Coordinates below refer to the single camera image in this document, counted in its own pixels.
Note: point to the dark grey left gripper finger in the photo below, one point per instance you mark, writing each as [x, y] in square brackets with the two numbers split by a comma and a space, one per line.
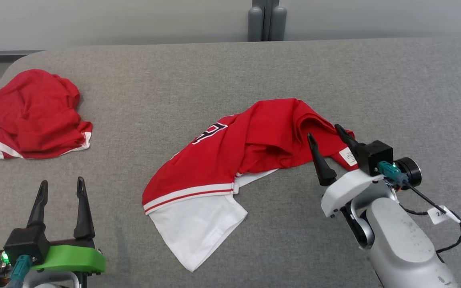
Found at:
[38, 212]
[83, 220]

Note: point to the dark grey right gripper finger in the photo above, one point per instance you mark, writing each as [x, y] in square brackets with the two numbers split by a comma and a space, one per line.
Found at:
[352, 146]
[323, 172]

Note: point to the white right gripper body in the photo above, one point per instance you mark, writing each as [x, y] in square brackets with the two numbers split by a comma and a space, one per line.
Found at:
[350, 190]

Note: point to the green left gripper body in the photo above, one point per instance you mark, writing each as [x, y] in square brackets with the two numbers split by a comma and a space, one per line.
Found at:
[74, 258]

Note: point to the red and white jersey shirt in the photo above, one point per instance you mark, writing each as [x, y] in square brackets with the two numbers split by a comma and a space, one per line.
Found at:
[262, 136]

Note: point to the red shorts with white trim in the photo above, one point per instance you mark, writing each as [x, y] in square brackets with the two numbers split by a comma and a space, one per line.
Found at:
[34, 112]

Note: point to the grey fabric sofa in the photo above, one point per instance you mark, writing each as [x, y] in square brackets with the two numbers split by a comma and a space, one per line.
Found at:
[174, 80]

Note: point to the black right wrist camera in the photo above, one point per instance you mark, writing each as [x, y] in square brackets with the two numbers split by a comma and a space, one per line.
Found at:
[376, 156]

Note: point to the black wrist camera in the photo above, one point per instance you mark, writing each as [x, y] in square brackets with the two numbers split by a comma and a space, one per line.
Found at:
[376, 156]
[26, 244]

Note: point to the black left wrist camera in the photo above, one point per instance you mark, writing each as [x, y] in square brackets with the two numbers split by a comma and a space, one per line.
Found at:
[26, 244]

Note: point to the grey partition joint post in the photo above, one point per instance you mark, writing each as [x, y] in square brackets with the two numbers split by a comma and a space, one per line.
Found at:
[266, 20]

